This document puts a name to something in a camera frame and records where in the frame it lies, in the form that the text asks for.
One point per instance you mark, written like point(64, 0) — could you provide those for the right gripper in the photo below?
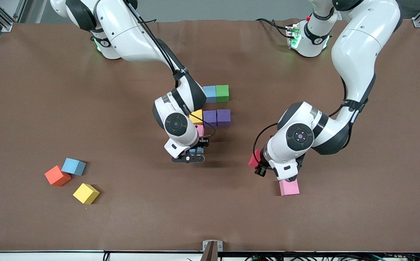
point(202, 144)

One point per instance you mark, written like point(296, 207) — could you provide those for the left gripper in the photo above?
point(262, 168)

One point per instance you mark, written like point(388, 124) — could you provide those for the blue foam block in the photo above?
point(73, 166)
point(197, 149)
point(210, 93)

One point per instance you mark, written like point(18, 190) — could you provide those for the red foam block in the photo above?
point(254, 158)

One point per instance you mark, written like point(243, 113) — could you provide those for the pink foam block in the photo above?
point(200, 129)
point(289, 188)

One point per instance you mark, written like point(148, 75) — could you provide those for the yellow foam block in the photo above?
point(197, 116)
point(86, 194)

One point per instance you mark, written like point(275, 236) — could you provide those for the purple foam block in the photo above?
point(210, 118)
point(223, 117)

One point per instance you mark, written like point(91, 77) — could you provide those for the green foam block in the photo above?
point(222, 93)

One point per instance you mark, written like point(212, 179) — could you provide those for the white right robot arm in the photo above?
point(130, 36)

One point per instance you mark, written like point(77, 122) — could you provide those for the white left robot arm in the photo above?
point(358, 47)

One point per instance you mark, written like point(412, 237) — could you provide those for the table cover mat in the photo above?
point(86, 108)

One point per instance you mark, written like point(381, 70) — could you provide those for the orange foam block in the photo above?
point(57, 176)

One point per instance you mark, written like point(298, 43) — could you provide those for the grey metal bracket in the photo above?
point(212, 246)

